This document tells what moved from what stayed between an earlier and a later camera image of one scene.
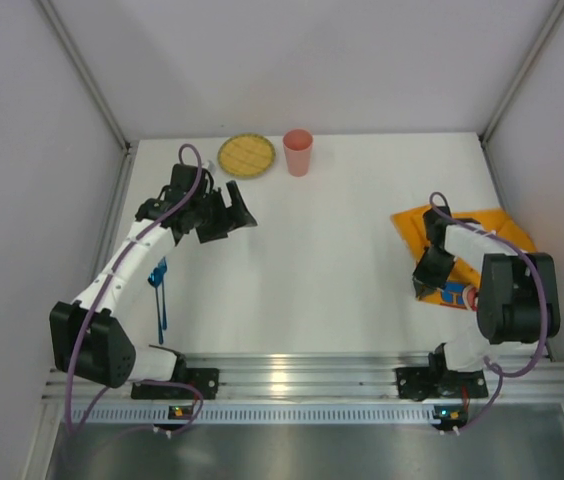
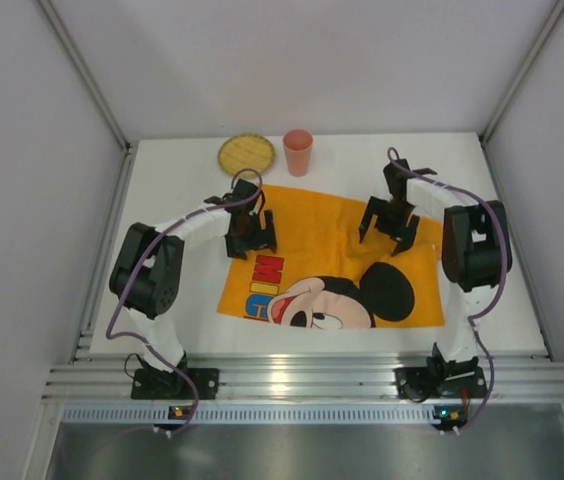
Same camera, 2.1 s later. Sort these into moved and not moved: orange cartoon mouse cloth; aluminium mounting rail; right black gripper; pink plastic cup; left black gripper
Moved: orange cartoon mouse cloth; left black gripper; right black gripper
Not moved: pink plastic cup; aluminium mounting rail
